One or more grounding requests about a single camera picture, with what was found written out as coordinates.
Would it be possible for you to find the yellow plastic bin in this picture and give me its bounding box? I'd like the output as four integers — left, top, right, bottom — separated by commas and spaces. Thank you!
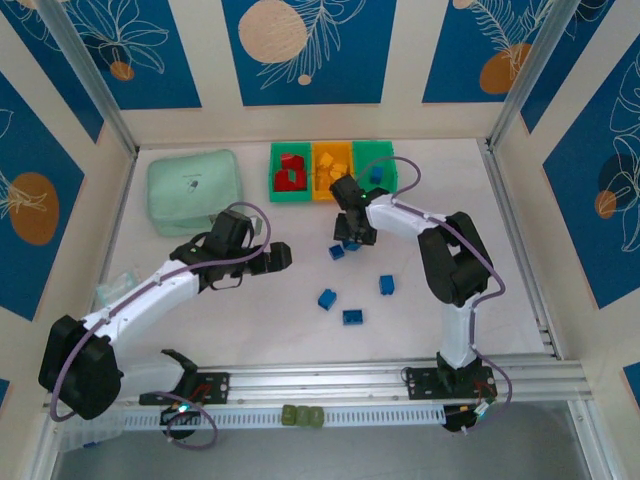
312, 141, 357, 203

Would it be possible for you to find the green plastic bin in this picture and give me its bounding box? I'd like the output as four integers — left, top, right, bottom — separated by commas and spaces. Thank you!
352, 140, 400, 194
269, 141, 316, 204

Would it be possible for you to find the mint green medicine bag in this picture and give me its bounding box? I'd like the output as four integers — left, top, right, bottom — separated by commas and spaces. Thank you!
145, 148, 244, 239

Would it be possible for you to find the clear plastic packet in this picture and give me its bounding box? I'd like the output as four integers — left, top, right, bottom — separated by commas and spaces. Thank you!
95, 272, 142, 304

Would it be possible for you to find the black controller board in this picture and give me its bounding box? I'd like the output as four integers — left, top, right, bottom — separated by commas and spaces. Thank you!
159, 399, 202, 427
442, 399, 497, 434

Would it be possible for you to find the clear plastic organizer box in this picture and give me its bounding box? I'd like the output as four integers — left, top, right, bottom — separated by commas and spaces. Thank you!
59, 417, 124, 454

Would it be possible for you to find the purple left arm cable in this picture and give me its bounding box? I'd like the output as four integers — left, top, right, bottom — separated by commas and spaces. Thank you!
51, 201, 274, 422

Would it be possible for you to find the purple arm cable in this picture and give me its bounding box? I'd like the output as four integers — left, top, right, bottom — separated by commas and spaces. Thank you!
355, 156, 505, 361
51, 201, 274, 422

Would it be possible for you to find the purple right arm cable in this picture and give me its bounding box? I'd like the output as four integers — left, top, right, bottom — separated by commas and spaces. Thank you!
355, 156, 505, 361

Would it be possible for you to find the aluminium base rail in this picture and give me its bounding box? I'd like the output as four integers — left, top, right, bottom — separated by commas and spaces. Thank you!
42, 360, 586, 412

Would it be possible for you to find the aluminium side rail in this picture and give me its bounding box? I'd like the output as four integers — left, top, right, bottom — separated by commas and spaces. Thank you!
480, 139, 562, 359

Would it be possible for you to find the blue floral wall panel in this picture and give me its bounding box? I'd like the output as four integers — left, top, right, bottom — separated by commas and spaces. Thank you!
222, 0, 399, 107
0, 72, 86, 322
422, 0, 556, 106
542, 34, 640, 310
9, 0, 204, 111

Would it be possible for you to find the white slotted cable tray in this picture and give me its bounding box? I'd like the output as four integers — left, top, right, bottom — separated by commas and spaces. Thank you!
119, 403, 446, 431

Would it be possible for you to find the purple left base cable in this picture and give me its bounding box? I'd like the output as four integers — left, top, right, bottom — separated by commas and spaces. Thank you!
167, 399, 220, 451

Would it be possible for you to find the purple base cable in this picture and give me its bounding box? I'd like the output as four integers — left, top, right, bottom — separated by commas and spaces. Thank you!
167, 399, 220, 451
462, 349, 514, 436

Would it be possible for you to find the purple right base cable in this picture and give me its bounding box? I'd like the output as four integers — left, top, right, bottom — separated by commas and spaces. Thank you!
462, 349, 514, 436

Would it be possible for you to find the aluminium frame post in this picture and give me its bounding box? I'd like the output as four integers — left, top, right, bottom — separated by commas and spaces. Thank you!
37, 0, 139, 156
487, 0, 584, 151

